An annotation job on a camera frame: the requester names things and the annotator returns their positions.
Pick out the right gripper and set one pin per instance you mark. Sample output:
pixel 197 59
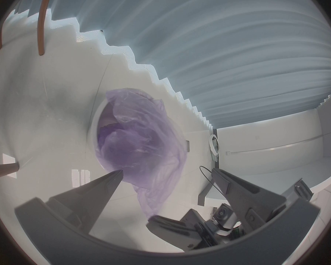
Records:
pixel 207 233

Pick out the wooden chair with white cushions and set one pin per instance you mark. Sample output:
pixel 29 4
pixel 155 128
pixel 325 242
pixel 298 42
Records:
pixel 41 23

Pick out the blue-green curtain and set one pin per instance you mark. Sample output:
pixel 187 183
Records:
pixel 209 51

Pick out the purple plastic bag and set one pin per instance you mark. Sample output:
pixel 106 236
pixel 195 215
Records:
pixel 143 142

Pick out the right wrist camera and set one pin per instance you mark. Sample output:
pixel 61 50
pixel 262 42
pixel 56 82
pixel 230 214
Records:
pixel 223 212

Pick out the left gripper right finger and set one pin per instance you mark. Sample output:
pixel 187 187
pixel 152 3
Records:
pixel 242 200

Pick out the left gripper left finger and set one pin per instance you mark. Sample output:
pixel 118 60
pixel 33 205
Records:
pixel 93 195

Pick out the white trash bin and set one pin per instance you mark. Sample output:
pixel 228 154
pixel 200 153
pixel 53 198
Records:
pixel 93 131

